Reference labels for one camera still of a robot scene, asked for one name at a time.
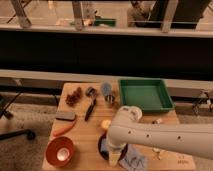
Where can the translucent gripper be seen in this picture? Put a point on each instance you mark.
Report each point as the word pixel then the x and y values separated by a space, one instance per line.
pixel 115 155

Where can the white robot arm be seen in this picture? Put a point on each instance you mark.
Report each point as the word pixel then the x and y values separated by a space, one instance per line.
pixel 125 128

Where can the clear plastic bag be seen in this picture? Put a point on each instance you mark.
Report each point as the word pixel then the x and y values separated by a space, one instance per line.
pixel 133 160

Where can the yellow round fruit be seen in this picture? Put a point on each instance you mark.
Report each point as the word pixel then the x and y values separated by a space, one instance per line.
pixel 105 124

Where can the metal cup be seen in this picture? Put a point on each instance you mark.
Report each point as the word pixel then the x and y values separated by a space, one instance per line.
pixel 110 98

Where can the small white cup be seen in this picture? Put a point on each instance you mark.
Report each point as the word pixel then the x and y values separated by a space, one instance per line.
pixel 62 154

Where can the red bowl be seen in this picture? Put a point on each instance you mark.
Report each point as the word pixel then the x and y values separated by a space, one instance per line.
pixel 54 146

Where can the grey brown block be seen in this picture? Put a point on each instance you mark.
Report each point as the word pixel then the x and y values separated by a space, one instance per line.
pixel 65 116

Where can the orange carrot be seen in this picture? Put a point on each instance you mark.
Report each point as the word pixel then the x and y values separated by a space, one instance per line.
pixel 64 130

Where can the blue lid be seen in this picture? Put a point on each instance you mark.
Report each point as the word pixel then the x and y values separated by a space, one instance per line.
pixel 106 89

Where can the green plastic tray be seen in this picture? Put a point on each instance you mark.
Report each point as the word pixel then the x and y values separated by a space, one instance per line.
pixel 150 95

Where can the black chair base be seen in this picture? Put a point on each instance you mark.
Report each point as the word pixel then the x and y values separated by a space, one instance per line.
pixel 9 130

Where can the green box in background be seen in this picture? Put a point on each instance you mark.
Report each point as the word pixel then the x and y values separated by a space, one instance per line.
pixel 105 21

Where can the person in background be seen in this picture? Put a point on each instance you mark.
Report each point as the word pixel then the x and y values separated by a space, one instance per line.
pixel 139 13

